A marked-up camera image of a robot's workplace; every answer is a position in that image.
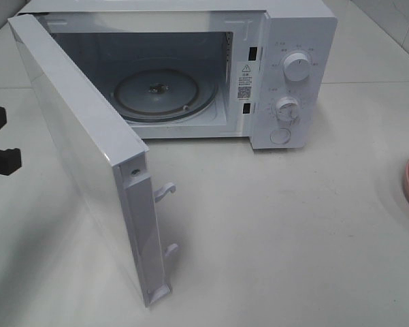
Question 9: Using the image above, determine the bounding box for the white timer knob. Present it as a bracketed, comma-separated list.
[276, 96, 300, 122]

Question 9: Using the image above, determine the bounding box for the glass microwave turntable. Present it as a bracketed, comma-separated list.
[112, 68, 218, 123]

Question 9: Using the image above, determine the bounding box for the white microwave oven body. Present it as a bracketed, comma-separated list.
[14, 1, 338, 149]

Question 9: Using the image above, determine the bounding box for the upper white power knob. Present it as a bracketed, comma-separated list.
[282, 50, 312, 82]

